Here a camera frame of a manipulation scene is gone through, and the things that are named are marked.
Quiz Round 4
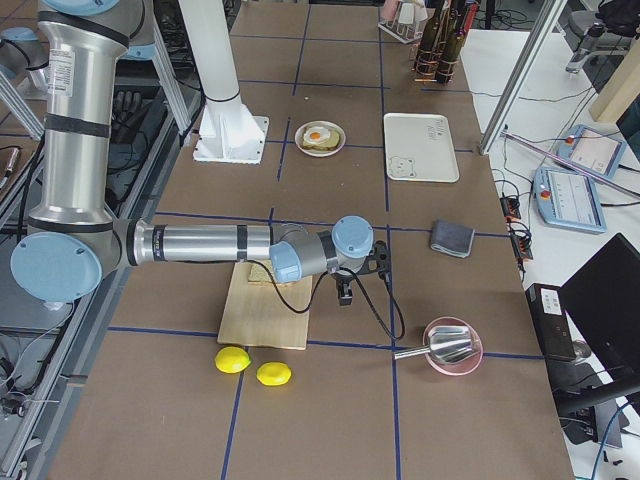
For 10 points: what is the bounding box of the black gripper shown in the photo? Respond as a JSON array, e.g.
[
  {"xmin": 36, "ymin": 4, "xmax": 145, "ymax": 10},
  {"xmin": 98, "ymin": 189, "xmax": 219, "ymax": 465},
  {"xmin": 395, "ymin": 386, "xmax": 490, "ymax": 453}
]
[{"xmin": 331, "ymin": 268, "xmax": 358, "ymax": 306}]

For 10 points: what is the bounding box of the bread slice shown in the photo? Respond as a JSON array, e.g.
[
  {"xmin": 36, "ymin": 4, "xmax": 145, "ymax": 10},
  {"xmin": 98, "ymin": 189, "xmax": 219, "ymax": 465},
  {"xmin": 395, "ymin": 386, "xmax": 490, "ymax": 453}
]
[
  {"xmin": 302, "ymin": 126, "xmax": 341, "ymax": 151},
  {"xmin": 247, "ymin": 260, "xmax": 291, "ymax": 286}
]

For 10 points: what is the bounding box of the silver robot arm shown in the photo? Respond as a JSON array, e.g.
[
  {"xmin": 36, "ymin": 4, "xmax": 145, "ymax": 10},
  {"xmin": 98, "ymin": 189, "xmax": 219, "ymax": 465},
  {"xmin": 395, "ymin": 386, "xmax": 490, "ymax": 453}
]
[
  {"xmin": 1, "ymin": 27, "xmax": 49, "ymax": 100},
  {"xmin": 10, "ymin": 1, "xmax": 374, "ymax": 303}
]

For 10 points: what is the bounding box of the white bear tray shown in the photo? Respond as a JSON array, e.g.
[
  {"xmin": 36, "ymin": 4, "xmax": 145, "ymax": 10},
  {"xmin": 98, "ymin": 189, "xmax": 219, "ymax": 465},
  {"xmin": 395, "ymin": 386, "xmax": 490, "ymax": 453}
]
[{"xmin": 383, "ymin": 113, "xmax": 459, "ymax": 183}]

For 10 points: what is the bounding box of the wooden cutting board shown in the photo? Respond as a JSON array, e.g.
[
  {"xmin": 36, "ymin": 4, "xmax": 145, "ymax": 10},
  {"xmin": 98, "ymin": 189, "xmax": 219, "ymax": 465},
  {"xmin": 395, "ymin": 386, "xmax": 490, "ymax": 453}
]
[{"xmin": 217, "ymin": 263, "xmax": 312, "ymax": 350}]

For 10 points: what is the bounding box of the yellow lemon half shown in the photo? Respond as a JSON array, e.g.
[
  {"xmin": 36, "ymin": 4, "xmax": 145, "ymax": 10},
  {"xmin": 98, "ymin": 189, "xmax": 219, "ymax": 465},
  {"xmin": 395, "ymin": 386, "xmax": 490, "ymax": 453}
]
[{"xmin": 256, "ymin": 362, "xmax": 292, "ymax": 387}]

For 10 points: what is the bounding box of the grey folded cloth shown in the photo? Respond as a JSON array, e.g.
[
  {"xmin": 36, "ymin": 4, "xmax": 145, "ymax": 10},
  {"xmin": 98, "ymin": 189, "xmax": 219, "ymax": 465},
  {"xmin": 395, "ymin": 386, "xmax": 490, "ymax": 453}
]
[{"xmin": 429, "ymin": 219, "xmax": 475, "ymax": 258}]

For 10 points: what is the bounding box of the metal scoop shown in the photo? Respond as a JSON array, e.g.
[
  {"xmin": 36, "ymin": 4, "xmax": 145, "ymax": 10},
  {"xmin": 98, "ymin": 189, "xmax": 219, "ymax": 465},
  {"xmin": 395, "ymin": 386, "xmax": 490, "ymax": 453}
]
[{"xmin": 394, "ymin": 325, "xmax": 479, "ymax": 365}]

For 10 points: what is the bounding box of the whole yellow lemon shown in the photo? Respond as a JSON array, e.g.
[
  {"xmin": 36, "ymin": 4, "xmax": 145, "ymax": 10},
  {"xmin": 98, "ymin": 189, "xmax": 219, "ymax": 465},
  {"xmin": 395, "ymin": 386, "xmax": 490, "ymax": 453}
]
[{"xmin": 214, "ymin": 346, "xmax": 252, "ymax": 374}]

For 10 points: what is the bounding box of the pink bowl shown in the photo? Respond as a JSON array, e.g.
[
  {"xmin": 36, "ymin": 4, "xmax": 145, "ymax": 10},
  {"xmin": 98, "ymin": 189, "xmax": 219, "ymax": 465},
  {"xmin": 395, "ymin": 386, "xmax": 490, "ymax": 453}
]
[{"xmin": 422, "ymin": 316, "xmax": 484, "ymax": 376}]

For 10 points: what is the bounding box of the fried egg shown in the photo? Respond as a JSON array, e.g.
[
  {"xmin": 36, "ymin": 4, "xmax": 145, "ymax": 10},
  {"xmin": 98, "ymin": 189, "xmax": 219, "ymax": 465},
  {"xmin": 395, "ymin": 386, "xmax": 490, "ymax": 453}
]
[{"xmin": 303, "ymin": 126, "xmax": 331, "ymax": 144}]

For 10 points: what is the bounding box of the white round plate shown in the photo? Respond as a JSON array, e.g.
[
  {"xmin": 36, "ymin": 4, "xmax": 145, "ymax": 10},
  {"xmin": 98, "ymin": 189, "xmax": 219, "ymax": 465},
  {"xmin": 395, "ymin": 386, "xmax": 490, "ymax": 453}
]
[{"xmin": 294, "ymin": 121, "xmax": 346, "ymax": 158}]

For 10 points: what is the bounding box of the orange black connector strip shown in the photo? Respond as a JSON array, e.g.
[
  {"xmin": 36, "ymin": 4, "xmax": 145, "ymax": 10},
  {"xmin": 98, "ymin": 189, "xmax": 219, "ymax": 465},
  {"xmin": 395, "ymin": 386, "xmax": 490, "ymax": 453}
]
[{"xmin": 500, "ymin": 195, "xmax": 533, "ymax": 265}]

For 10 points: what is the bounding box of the black computer box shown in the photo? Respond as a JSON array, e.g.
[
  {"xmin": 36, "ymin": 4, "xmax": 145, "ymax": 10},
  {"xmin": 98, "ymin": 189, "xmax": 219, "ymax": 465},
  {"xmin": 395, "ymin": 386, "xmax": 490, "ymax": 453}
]
[{"xmin": 525, "ymin": 283, "xmax": 576, "ymax": 362}]

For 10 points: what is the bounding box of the dark wine bottle left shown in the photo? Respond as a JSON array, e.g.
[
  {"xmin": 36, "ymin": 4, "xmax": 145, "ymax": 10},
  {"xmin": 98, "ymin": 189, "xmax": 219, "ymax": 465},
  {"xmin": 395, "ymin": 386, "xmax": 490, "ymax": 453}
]
[{"xmin": 414, "ymin": 0, "xmax": 446, "ymax": 76}]

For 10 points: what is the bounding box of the dark wine bottle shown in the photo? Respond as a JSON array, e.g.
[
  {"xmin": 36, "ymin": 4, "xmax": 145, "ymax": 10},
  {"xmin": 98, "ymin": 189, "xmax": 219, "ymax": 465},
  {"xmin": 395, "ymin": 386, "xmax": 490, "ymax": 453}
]
[
  {"xmin": 414, "ymin": 0, "xmax": 446, "ymax": 76},
  {"xmin": 435, "ymin": 0, "xmax": 468, "ymax": 84}
]

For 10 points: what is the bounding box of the blue teach pendant near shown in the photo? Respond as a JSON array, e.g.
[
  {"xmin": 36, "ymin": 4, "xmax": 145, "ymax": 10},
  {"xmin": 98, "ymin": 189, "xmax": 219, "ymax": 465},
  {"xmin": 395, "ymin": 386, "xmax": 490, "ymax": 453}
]
[{"xmin": 533, "ymin": 166, "xmax": 607, "ymax": 234}]

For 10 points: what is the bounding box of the blue teach pendant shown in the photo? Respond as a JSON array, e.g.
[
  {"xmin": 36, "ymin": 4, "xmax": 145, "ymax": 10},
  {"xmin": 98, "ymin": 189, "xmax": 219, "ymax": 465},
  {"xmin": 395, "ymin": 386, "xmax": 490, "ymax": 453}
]
[
  {"xmin": 533, "ymin": 166, "xmax": 607, "ymax": 234},
  {"xmin": 557, "ymin": 124, "xmax": 627, "ymax": 180}
]

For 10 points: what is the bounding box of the black monitor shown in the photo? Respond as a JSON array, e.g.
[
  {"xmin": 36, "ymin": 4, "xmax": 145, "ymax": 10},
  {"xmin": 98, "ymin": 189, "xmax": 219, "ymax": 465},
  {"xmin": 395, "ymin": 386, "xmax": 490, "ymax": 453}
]
[{"xmin": 560, "ymin": 233, "xmax": 639, "ymax": 374}]

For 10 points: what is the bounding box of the dark wine bottle right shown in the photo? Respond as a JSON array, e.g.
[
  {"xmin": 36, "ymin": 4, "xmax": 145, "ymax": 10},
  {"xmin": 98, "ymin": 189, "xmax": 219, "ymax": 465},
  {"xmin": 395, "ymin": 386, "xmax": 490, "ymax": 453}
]
[{"xmin": 435, "ymin": 0, "xmax": 468, "ymax": 84}]

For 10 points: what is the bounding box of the light pink cup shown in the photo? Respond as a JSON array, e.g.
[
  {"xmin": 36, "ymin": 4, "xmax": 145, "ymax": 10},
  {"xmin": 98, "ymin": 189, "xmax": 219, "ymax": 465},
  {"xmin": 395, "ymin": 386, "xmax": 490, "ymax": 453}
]
[{"xmin": 381, "ymin": 0, "xmax": 400, "ymax": 22}]

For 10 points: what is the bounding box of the blue teach pendant far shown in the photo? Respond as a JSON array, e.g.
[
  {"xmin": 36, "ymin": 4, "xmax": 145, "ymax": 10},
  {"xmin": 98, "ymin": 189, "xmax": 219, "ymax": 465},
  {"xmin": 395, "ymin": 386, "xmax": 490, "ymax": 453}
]
[{"xmin": 557, "ymin": 124, "xmax": 627, "ymax": 180}]

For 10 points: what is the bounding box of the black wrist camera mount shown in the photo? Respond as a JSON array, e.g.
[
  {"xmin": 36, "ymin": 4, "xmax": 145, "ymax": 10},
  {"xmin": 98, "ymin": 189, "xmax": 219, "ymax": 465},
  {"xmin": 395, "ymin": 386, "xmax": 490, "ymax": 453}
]
[{"xmin": 360, "ymin": 240, "xmax": 391, "ymax": 277}]

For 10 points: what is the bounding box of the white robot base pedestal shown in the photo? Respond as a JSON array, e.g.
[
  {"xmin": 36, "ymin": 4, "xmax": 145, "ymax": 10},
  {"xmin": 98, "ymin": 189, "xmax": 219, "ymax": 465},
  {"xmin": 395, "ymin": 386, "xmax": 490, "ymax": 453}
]
[{"xmin": 179, "ymin": 0, "xmax": 269, "ymax": 165}]

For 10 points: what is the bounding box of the copper wire bottle rack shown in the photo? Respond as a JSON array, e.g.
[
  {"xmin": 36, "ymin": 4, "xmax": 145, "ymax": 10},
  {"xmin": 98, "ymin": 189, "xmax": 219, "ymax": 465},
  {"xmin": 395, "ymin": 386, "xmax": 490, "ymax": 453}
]
[{"xmin": 412, "ymin": 42, "xmax": 458, "ymax": 84}]

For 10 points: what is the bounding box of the white wire cup rack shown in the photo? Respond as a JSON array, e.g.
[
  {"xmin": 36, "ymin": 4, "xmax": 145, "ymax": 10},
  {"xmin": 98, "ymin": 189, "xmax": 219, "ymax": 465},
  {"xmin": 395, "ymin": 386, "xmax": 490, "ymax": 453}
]
[{"xmin": 378, "ymin": 0, "xmax": 428, "ymax": 44}]

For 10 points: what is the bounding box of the aluminium frame post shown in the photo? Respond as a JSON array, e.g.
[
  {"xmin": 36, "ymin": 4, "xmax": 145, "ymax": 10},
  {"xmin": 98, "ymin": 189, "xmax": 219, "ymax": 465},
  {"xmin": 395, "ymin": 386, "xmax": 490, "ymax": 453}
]
[{"xmin": 479, "ymin": 0, "xmax": 567, "ymax": 155}]

